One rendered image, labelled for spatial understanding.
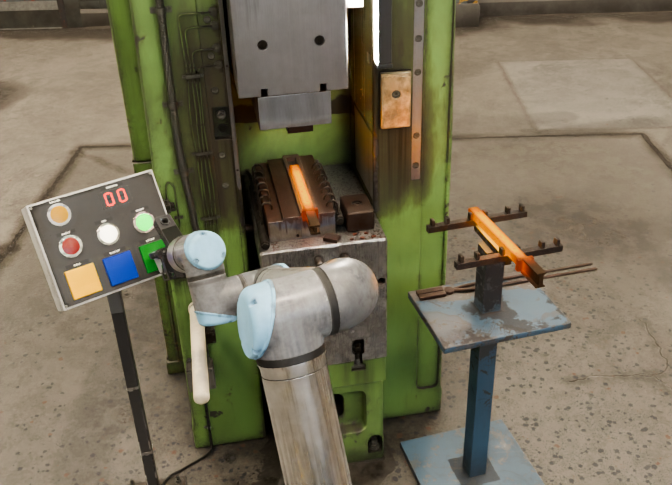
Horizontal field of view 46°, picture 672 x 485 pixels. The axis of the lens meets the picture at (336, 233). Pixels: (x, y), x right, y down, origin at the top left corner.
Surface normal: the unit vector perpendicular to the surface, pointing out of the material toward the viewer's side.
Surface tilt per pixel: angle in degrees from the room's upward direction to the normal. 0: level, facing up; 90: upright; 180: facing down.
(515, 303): 0
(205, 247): 55
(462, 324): 0
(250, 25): 90
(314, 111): 90
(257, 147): 90
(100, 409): 0
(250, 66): 90
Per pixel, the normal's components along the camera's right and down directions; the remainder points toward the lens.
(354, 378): 0.19, 0.48
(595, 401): -0.03, -0.87
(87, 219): 0.49, -0.10
